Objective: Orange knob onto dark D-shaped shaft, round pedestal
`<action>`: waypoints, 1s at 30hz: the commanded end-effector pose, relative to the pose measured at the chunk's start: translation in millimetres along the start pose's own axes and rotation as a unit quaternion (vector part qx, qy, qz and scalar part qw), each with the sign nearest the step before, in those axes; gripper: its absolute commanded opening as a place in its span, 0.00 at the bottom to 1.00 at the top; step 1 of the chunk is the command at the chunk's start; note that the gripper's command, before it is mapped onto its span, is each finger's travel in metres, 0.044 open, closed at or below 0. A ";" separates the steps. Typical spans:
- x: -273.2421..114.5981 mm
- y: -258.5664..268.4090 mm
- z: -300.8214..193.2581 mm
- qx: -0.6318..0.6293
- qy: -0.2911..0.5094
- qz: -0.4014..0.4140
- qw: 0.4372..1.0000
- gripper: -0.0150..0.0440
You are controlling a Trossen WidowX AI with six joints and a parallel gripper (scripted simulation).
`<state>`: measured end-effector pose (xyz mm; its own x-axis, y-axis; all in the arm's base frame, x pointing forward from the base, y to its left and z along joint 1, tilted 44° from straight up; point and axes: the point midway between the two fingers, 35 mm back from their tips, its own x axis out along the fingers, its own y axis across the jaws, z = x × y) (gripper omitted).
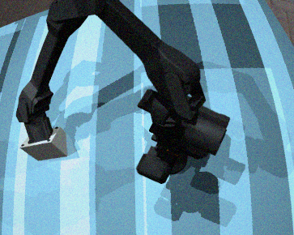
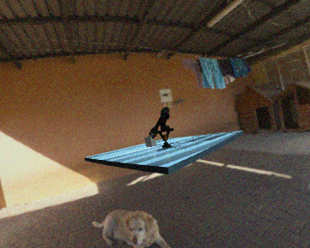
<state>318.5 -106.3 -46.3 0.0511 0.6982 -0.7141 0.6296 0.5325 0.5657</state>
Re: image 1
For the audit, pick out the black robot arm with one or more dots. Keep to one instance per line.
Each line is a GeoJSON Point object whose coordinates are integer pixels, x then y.
{"type": "Point", "coordinates": [172, 73]}

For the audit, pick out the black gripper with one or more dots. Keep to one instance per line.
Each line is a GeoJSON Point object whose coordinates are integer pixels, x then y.
{"type": "Point", "coordinates": [157, 163]}

